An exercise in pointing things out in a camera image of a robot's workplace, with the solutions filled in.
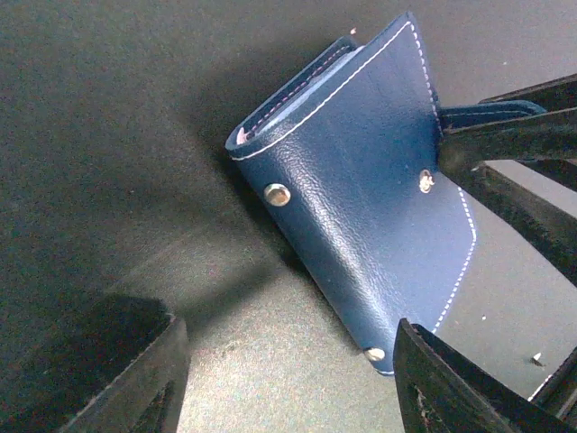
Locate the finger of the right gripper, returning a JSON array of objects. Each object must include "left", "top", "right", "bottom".
[
  {"left": 529, "top": 348, "right": 577, "bottom": 419},
  {"left": 438, "top": 75, "right": 576, "bottom": 282}
]

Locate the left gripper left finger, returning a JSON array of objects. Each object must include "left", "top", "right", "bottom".
[{"left": 1, "top": 294, "right": 190, "bottom": 432}]

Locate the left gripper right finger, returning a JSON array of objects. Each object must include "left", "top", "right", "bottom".
[{"left": 393, "top": 319, "right": 576, "bottom": 432}]

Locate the blue leather card holder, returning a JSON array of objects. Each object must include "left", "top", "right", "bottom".
[{"left": 225, "top": 13, "right": 544, "bottom": 375}]

